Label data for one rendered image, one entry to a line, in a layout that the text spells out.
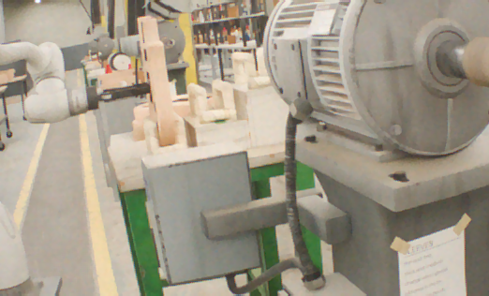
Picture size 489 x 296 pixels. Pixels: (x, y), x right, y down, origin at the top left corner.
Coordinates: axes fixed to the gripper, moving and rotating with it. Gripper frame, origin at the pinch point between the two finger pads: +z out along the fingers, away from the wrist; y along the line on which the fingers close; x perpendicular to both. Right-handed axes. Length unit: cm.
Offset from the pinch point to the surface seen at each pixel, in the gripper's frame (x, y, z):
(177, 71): -8, -162, 29
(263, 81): -2.8, 11.3, 33.7
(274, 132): -18.1, 13.8, 34.5
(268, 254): -70, -23, 36
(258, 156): -22.0, 25.0, 25.9
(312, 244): -52, 24, 39
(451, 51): 12, 139, 25
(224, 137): -16.9, 13.8, 19.2
